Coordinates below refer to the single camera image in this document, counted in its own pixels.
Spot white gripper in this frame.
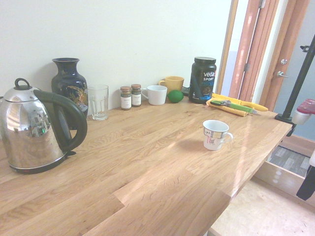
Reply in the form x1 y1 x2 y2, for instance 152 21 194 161
291 98 315 125

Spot white patterned cup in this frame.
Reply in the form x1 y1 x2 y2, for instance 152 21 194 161
202 119 234 151

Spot large wooden drawer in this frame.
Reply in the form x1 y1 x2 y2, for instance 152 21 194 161
253 159 308 200

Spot yellow plastic kitchen tool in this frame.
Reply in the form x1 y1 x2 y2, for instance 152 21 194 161
212 92 269 112

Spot yellow cloth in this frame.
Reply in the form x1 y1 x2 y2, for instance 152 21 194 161
205 92 249 118

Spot wooden framed door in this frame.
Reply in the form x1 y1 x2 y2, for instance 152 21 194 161
228 0 315 116

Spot black protein powder tub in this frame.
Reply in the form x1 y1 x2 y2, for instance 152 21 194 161
188 57 217 104

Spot green lime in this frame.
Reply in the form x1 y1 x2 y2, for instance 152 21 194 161
166 89 185 103

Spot yellow mug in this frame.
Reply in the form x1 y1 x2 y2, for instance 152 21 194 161
157 76 185 93

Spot plain white mug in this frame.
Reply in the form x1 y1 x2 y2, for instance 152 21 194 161
140 85 168 106

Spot spice jar copper lid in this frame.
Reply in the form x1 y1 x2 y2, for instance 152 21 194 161
120 86 132 111
130 84 142 108

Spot clear drinking glass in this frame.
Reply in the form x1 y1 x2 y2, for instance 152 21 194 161
87 84 109 121

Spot dark blue floral vase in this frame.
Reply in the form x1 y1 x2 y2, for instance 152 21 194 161
51 58 89 116

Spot stainless steel electric kettle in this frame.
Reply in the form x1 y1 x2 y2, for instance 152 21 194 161
0 78 88 175

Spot black camera clamp stand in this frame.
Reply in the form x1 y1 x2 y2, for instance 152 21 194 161
275 34 315 137

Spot green handled scissors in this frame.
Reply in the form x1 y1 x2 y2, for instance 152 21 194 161
210 99 258 114

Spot wooden door frame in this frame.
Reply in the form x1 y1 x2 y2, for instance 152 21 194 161
216 0 239 95

